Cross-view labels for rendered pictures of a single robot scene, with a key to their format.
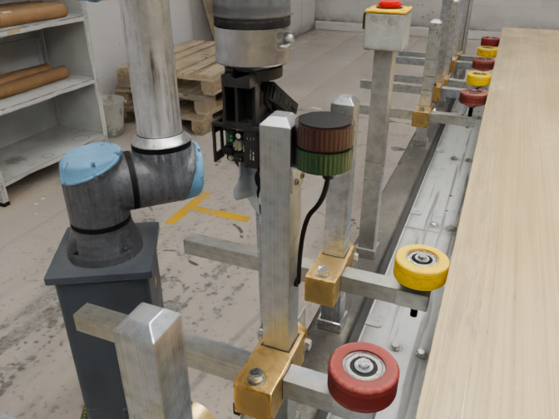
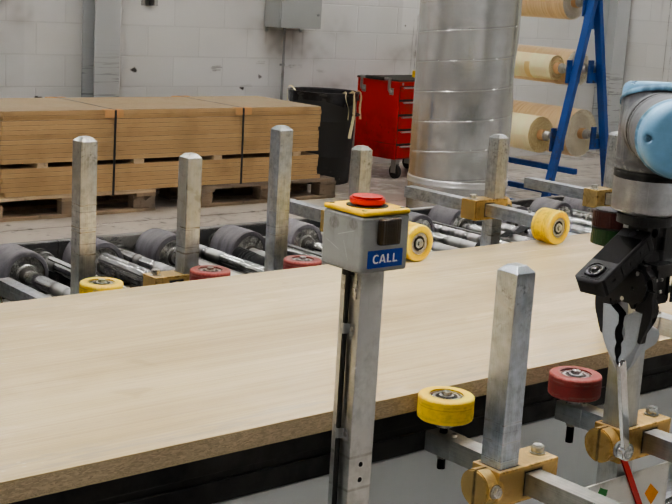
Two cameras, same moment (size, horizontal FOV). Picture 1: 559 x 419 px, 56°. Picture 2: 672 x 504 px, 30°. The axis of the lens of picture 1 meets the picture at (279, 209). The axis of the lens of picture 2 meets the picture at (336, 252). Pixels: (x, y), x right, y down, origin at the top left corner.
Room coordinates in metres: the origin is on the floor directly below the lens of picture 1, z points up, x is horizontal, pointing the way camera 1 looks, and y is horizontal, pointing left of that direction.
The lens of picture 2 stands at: (2.24, 0.41, 1.45)
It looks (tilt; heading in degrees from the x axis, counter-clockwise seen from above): 12 degrees down; 207
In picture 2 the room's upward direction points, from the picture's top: 3 degrees clockwise
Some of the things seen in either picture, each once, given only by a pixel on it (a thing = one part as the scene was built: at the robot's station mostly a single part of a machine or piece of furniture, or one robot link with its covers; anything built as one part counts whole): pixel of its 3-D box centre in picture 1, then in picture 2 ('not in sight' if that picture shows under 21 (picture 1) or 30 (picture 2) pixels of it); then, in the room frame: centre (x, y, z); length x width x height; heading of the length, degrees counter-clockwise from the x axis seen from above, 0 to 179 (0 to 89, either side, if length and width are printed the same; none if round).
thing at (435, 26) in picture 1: (426, 96); not in sight; (1.68, -0.48, 0.87); 0.03 x 0.03 x 0.48; 68
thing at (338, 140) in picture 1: (324, 130); (613, 218); (0.50, -0.05, 1.16); 0.06 x 0.06 x 0.02
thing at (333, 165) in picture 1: (323, 154); (612, 235); (0.50, -0.05, 1.14); 0.06 x 0.06 x 0.02
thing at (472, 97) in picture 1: (471, 108); not in sight; (1.58, -0.60, 0.85); 0.08 x 0.08 x 0.11
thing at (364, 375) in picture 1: (360, 397); (572, 406); (0.44, -0.10, 0.85); 0.08 x 0.08 x 0.11
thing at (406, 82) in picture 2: not in sight; (402, 124); (-7.22, -3.92, 0.41); 0.76 x 0.48 x 0.81; 164
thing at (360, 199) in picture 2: (389, 6); (367, 202); (0.99, -0.20, 1.22); 0.04 x 0.04 x 0.02
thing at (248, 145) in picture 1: (252, 114); (643, 258); (0.64, 0.03, 1.14); 0.09 x 0.08 x 0.12; 157
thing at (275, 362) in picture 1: (276, 366); (625, 436); (0.50, 0.00, 0.85); 0.13 x 0.06 x 0.05; 158
